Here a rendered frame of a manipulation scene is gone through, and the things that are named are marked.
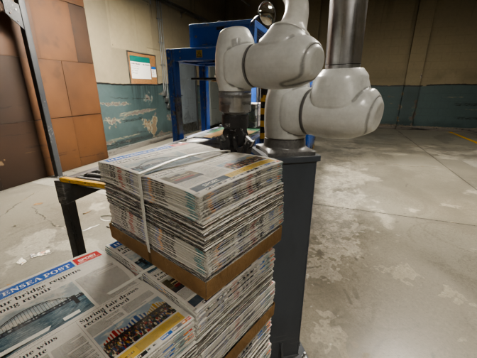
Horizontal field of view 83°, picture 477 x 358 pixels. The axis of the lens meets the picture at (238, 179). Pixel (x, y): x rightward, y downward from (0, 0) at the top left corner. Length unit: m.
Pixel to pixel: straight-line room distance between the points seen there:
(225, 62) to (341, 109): 0.36
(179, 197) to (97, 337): 0.27
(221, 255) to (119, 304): 0.22
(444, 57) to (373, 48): 1.87
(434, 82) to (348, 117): 9.19
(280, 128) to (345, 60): 0.28
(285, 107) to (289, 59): 0.35
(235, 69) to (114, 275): 0.56
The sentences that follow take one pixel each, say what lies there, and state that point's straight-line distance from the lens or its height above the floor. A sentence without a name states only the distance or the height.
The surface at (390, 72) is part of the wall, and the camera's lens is 9.78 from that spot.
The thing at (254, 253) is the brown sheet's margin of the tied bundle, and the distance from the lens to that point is 0.66.
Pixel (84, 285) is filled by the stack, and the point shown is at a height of 0.83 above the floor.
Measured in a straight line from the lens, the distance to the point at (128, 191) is 0.66.
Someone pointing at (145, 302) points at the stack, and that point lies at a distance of 0.61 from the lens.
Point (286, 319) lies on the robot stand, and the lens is 1.36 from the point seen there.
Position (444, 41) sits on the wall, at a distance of 10.08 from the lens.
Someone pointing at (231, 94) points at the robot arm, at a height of 1.21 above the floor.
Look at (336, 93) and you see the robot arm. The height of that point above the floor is 1.22.
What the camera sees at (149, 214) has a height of 0.97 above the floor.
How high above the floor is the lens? 1.23
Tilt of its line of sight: 19 degrees down
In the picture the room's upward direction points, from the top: straight up
